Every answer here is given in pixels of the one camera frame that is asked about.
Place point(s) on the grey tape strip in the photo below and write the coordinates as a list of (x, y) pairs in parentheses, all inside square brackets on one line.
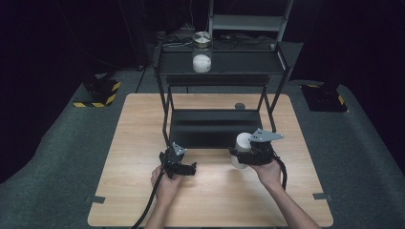
[(96, 199), (322, 196)]

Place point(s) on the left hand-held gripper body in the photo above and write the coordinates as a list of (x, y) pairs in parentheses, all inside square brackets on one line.
[(170, 159)]

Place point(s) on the white cup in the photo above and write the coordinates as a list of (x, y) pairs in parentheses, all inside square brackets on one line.
[(243, 142)]

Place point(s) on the black base with yellow stripes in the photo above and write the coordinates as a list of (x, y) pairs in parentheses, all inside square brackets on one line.
[(324, 98), (100, 92)]

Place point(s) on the glass jar with white contents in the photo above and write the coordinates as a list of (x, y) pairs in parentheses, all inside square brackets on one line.
[(202, 60)]

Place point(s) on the person's right hand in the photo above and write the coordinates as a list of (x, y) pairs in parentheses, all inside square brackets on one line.
[(269, 175)]

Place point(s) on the grey metal frame stand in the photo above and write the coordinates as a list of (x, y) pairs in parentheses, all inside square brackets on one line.
[(248, 23)]

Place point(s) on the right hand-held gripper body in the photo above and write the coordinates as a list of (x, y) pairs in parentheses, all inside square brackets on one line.
[(262, 152)]

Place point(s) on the person's left hand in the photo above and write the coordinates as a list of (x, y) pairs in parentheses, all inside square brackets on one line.
[(167, 187)]

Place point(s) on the black two-tier metal shelf rack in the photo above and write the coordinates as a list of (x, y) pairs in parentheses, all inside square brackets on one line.
[(223, 63)]

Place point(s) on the small grey round cap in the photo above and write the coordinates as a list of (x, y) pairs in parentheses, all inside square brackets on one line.
[(239, 106)]

